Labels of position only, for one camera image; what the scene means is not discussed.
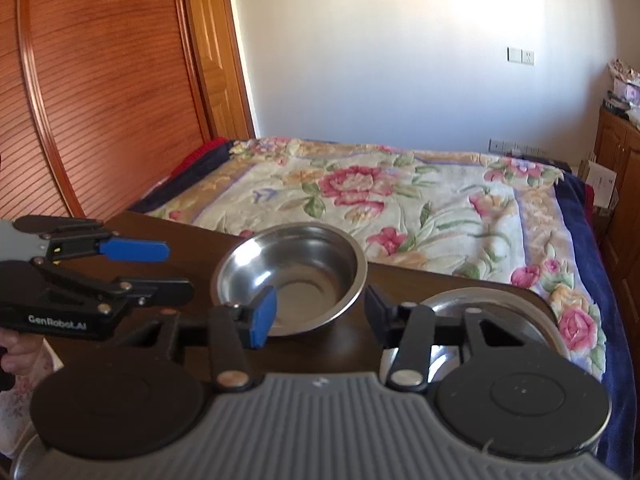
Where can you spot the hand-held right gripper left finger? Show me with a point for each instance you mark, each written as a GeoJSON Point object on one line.
{"type": "Point", "coordinates": [264, 317]}

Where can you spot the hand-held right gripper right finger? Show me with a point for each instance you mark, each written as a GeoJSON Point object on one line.
{"type": "Point", "coordinates": [377, 320]}

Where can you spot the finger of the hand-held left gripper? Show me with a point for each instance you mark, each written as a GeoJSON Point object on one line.
{"type": "Point", "coordinates": [135, 251]}
{"type": "Point", "coordinates": [160, 292]}

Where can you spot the deep stainless steel bowl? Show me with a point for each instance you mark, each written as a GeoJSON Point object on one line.
{"type": "Point", "coordinates": [300, 280]}

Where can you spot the wide stainless steel bowl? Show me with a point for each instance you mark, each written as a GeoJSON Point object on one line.
{"type": "Point", "coordinates": [500, 300]}

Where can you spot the person's left hand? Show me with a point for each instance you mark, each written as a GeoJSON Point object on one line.
{"type": "Point", "coordinates": [25, 355]}

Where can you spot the floral melamine plate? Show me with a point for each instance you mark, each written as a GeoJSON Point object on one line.
{"type": "Point", "coordinates": [17, 405]}

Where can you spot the red knit cloth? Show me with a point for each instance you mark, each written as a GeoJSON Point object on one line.
{"type": "Point", "coordinates": [200, 157]}

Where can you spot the floral blanket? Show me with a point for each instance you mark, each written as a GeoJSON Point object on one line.
{"type": "Point", "coordinates": [400, 200]}

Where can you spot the wooden slatted wardrobe door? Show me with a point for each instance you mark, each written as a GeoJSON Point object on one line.
{"type": "Point", "coordinates": [100, 85]}

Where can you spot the wooden room door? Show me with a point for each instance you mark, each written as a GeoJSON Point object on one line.
{"type": "Point", "coordinates": [215, 50]}

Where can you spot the white paper sheet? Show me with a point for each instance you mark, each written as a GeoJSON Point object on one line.
{"type": "Point", "coordinates": [600, 182]}

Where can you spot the wooden cabinet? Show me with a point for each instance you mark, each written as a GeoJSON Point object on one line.
{"type": "Point", "coordinates": [622, 200]}

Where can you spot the dark book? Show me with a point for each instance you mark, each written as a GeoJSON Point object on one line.
{"type": "Point", "coordinates": [616, 105]}

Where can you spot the purple box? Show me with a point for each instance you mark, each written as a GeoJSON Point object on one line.
{"type": "Point", "coordinates": [629, 92]}

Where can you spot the patterned fabric bundle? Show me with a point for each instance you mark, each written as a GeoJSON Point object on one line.
{"type": "Point", "coordinates": [625, 72]}

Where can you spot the wall socket strip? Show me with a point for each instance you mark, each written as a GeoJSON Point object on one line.
{"type": "Point", "coordinates": [517, 148]}

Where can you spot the white wall switch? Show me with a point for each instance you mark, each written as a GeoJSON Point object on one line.
{"type": "Point", "coordinates": [520, 55]}

